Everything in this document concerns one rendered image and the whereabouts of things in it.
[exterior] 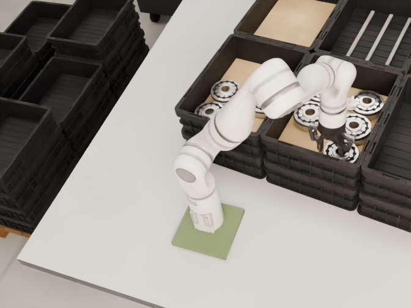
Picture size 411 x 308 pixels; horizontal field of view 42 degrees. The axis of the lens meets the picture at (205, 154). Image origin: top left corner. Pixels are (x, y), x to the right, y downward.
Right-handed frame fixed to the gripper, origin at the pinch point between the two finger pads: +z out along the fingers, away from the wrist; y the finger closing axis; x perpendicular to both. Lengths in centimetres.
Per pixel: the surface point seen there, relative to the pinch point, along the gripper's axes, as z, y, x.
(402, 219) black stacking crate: 9.2, 25.0, -7.9
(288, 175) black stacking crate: 7.8, -10.0, -8.3
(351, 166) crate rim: -7.7, 9.3, -8.7
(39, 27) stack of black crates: 49, -196, 53
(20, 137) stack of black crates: 37, -134, -20
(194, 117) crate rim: -7.1, -40.3, -10.2
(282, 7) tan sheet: 3, -45, 60
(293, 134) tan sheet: 2.6, -13.7, 3.2
